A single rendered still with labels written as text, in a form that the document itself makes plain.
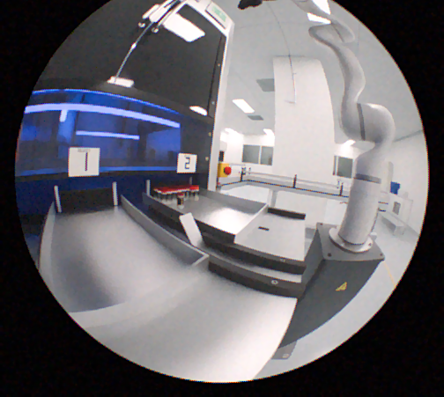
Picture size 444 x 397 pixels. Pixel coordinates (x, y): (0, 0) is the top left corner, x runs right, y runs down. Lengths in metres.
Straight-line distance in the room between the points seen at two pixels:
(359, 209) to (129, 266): 0.50
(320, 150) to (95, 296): 1.98
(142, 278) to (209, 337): 0.12
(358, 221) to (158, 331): 0.45
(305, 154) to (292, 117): 0.51
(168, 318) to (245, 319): 0.08
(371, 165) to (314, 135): 1.55
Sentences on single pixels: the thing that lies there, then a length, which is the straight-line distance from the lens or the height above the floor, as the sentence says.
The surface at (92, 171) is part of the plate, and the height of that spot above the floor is 1.00.
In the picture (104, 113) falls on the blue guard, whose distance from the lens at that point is 0.36.
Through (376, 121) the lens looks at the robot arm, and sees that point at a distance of 0.45.
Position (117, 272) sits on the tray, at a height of 0.88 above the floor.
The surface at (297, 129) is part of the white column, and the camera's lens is 1.92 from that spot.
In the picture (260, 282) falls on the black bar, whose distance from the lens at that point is 0.20.
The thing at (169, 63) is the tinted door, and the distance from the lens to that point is 0.51.
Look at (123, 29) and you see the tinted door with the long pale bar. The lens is 0.51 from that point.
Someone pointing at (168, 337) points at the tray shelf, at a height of 0.88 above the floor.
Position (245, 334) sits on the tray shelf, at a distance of 0.17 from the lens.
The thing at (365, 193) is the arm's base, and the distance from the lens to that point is 0.42.
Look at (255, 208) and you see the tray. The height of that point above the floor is 0.89.
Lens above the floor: 1.04
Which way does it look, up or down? 6 degrees down
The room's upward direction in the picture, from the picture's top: 6 degrees clockwise
